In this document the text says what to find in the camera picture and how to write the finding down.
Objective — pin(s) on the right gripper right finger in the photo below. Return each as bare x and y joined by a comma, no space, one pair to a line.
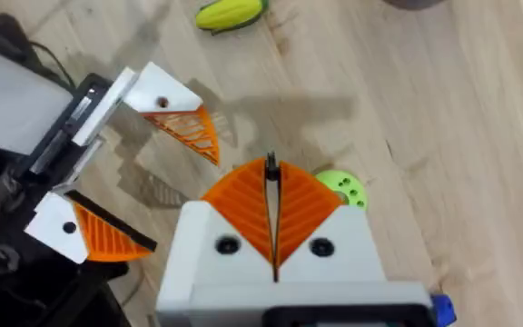
325,227

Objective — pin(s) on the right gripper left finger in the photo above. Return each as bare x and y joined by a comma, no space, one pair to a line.
225,227

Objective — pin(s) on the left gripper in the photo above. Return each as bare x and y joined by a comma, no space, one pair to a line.
73,131

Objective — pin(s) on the green disc with holes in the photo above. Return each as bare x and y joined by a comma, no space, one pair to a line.
350,188

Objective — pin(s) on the upright flat wrist plate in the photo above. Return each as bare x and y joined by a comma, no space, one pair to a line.
12,100

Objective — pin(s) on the yellow toy corn cob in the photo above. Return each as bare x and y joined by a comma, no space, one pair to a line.
229,13

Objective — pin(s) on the dark grey toy tub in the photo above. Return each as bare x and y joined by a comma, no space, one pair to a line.
413,3

